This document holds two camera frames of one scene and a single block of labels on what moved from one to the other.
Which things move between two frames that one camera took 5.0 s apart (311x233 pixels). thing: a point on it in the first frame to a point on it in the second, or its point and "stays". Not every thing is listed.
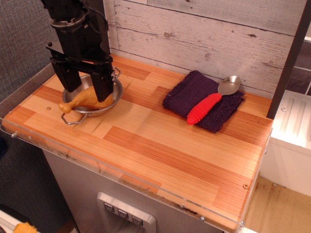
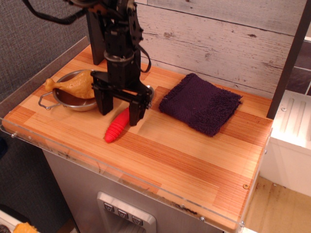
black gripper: [82, 40] to [123, 77]
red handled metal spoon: [228, 86] to [122, 120]
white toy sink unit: [286, 159] stays
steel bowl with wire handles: [86, 81] to [69, 102]
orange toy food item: [25, 227] stays
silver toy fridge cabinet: [99, 202] stays
